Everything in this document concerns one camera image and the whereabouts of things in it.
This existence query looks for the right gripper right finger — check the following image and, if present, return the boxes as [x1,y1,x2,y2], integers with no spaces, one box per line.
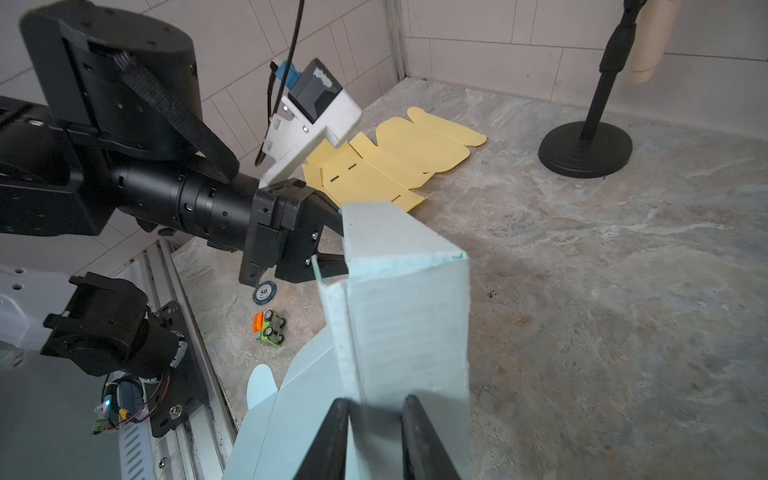
[401,395,460,480]

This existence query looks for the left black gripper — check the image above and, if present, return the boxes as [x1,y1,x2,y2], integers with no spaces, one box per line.
[239,180,348,287]

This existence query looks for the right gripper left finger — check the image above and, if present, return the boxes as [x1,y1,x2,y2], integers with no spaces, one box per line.
[294,398,350,480]

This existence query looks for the yellow paper box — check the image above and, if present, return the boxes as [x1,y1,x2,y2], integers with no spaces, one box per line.
[302,107,487,212]

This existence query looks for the light blue paper box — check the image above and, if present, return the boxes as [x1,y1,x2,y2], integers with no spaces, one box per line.
[224,202,470,479]

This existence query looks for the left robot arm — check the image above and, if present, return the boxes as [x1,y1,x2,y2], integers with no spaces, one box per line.
[1,1,361,286]

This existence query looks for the orange green small toy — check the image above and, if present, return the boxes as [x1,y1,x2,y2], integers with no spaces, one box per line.
[252,309,287,347]

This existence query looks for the left circuit board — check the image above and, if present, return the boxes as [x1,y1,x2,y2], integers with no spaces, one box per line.
[91,374,172,436]

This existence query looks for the beige microphone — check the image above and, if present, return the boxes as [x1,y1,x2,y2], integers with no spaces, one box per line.
[629,0,682,84]

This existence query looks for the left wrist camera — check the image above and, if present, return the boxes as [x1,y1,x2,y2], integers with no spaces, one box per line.
[259,58,362,189]

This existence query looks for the aluminium mounting rail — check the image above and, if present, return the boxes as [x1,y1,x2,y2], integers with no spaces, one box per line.
[117,240,237,479]

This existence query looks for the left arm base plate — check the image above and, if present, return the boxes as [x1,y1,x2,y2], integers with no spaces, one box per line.
[149,301,208,439]

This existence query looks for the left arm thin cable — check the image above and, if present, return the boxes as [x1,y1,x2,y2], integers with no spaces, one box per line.
[254,0,307,168]

